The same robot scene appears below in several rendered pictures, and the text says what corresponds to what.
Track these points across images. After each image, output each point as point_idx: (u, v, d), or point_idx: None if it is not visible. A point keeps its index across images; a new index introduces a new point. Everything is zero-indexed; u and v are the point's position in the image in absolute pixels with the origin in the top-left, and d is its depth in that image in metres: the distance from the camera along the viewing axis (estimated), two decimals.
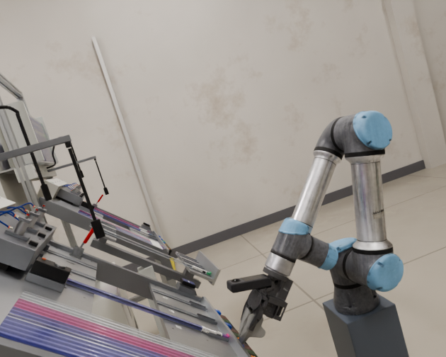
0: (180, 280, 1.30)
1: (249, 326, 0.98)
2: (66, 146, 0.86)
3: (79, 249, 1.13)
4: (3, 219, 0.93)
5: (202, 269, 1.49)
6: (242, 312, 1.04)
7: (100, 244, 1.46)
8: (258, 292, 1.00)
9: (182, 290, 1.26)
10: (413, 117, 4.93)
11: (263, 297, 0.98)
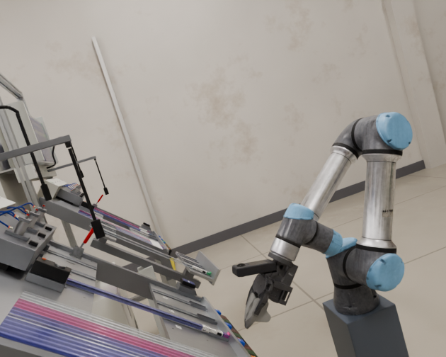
0: (180, 280, 1.30)
1: (255, 311, 0.98)
2: (66, 146, 0.86)
3: (79, 249, 1.13)
4: (3, 219, 0.93)
5: (202, 269, 1.49)
6: (247, 297, 1.05)
7: (100, 244, 1.46)
8: (263, 277, 1.01)
9: (182, 290, 1.26)
10: (413, 117, 4.93)
11: (269, 281, 0.99)
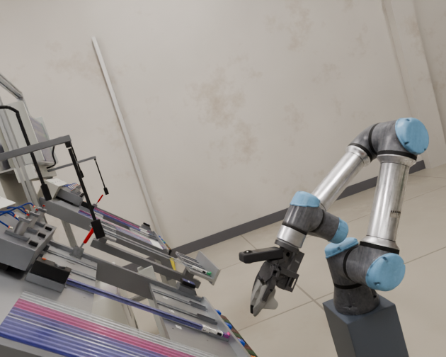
0: (180, 280, 1.30)
1: (262, 297, 0.98)
2: (66, 146, 0.86)
3: (79, 249, 1.13)
4: (3, 219, 0.93)
5: (202, 269, 1.49)
6: (253, 283, 1.06)
7: (100, 244, 1.46)
8: (270, 264, 1.01)
9: (182, 290, 1.26)
10: (413, 117, 4.93)
11: (275, 268, 0.99)
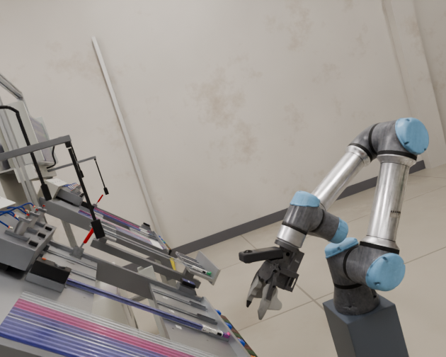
0: (180, 280, 1.30)
1: (266, 296, 0.96)
2: (66, 146, 0.86)
3: (79, 249, 1.13)
4: (3, 219, 0.93)
5: (202, 269, 1.49)
6: (253, 278, 1.07)
7: (100, 244, 1.46)
8: (270, 263, 1.01)
9: (182, 290, 1.26)
10: (413, 117, 4.93)
11: (275, 268, 0.99)
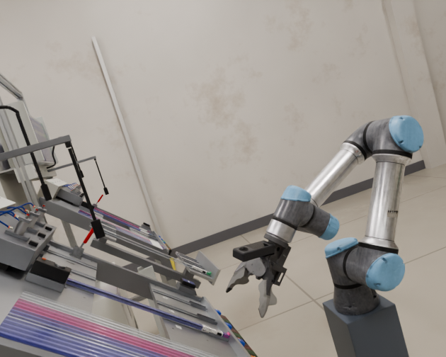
0: (180, 280, 1.30)
1: (267, 292, 0.94)
2: (66, 146, 0.86)
3: (79, 249, 1.13)
4: (3, 219, 0.93)
5: (202, 269, 1.49)
6: (238, 266, 1.05)
7: (100, 244, 1.46)
8: (262, 260, 0.99)
9: (182, 290, 1.26)
10: (413, 117, 4.93)
11: (269, 264, 0.98)
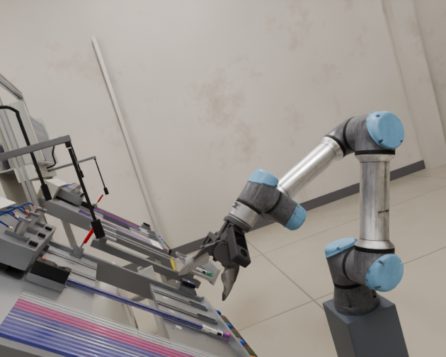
0: (180, 280, 1.30)
1: (234, 280, 0.97)
2: (66, 146, 0.86)
3: (79, 249, 1.13)
4: (3, 219, 0.93)
5: (202, 269, 1.49)
6: (200, 251, 0.92)
7: (100, 244, 1.46)
8: None
9: (182, 290, 1.26)
10: (413, 117, 4.93)
11: None
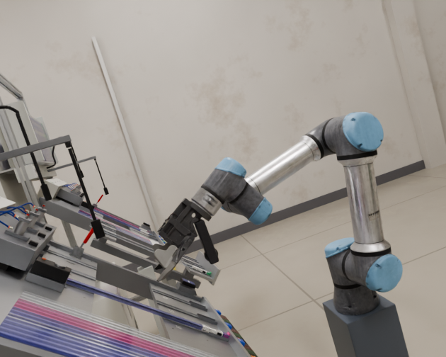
0: (180, 280, 1.30)
1: None
2: (66, 146, 0.86)
3: (79, 249, 1.13)
4: (3, 219, 0.93)
5: (202, 269, 1.49)
6: (183, 256, 0.88)
7: (100, 244, 1.46)
8: None
9: (182, 290, 1.26)
10: (413, 117, 4.93)
11: None
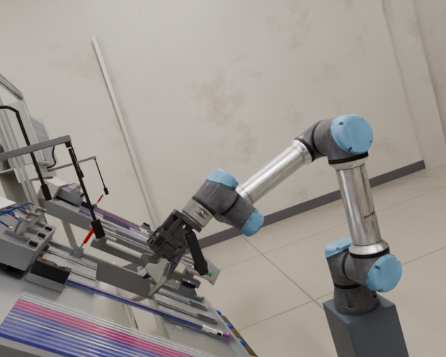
0: (180, 280, 1.30)
1: None
2: (66, 146, 0.86)
3: (79, 249, 1.13)
4: (3, 219, 0.93)
5: None
6: (174, 270, 0.88)
7: (100, 244, 1.46)
8: None
9: (182, 290, 1.26)
10: (413, 117, 4.93)
11: None
